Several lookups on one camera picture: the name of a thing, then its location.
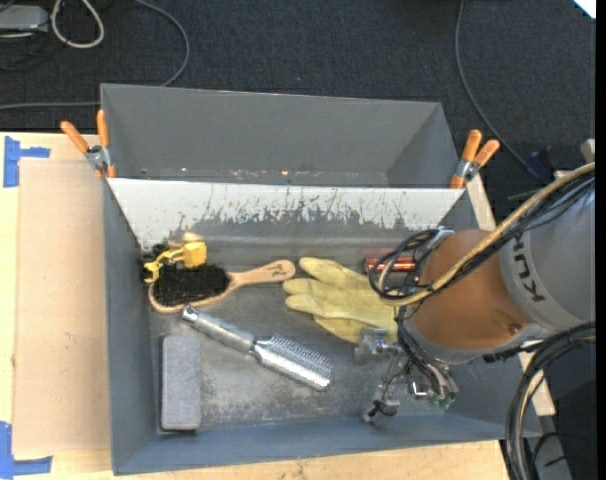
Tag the grey metal bin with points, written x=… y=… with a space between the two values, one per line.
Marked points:
x=263 y=138

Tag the copper-coloured cylinder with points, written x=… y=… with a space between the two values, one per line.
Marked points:
x=388 y=266

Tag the yellow toy vehicle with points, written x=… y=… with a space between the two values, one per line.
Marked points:
x=193 y=254

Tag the grey rectangular block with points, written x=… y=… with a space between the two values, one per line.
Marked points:
x=181 y=383

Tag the wooden brush with black bristles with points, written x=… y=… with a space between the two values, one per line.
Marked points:
x=193 y=285

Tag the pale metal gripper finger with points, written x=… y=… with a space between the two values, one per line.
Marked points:
x=383 y=408
x=373 y=345

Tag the silver metal hairbrush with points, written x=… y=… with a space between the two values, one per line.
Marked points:
x=283 y=354

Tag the yellow work glove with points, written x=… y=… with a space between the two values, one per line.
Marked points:
x=338 y=298

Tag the brown cardboard board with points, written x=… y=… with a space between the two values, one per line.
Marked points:
x=58 y=293

